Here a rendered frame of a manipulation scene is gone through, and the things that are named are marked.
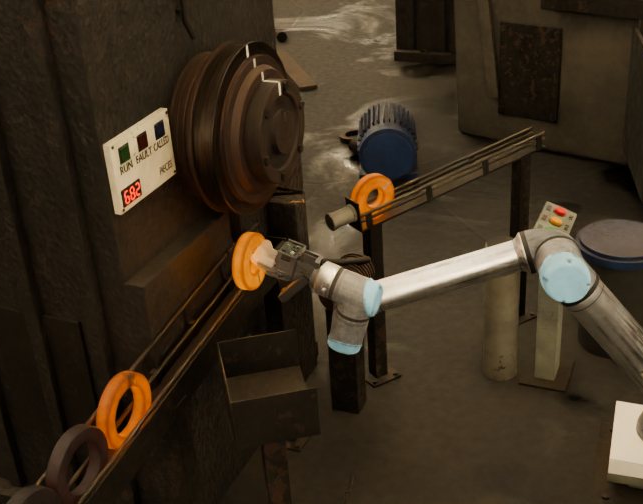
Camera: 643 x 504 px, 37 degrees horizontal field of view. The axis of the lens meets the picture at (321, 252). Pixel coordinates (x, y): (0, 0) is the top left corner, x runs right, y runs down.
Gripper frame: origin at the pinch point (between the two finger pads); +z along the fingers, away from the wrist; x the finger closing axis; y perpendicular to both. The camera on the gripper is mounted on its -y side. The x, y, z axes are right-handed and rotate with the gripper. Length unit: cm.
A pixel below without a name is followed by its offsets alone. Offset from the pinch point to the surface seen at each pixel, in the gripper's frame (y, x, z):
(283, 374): -18.0, 17.8, -21.6
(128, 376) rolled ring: -8, 50, 5
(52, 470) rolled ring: -14, 78, 6
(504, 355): -57, -78, -70
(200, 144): 27.4, 1.4, 17.9
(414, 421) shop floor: -74, -47, -51
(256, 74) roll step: 41.3, -18.4, 14.1
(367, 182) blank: -5, -67, -10
